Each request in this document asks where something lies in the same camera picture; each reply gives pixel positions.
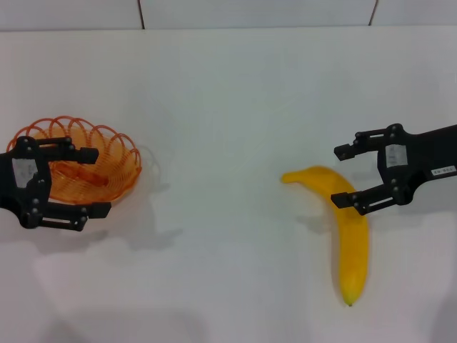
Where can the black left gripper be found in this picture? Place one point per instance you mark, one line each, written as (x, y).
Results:
(28, 189)

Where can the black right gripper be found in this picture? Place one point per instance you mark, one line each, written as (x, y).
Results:
(417, 157)

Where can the yellow banana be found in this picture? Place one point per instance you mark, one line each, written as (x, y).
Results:
(351, 257)

